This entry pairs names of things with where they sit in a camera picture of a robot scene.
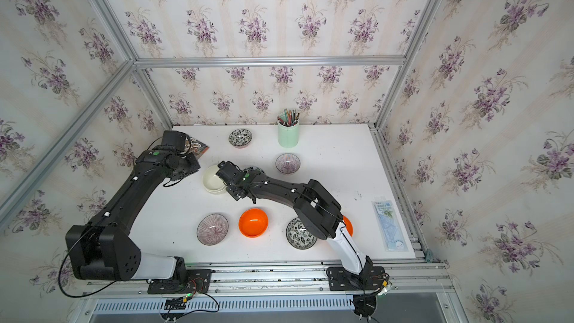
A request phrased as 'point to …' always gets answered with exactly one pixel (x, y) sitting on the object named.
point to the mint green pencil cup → (288, 135)
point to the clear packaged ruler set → (392, 231)
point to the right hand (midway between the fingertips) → (240, 183)
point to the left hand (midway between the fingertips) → (198, 168)
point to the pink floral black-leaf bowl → (240, 138)
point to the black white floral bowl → (298, 236)
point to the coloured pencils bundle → (288, 118)
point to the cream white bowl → (211, 182)
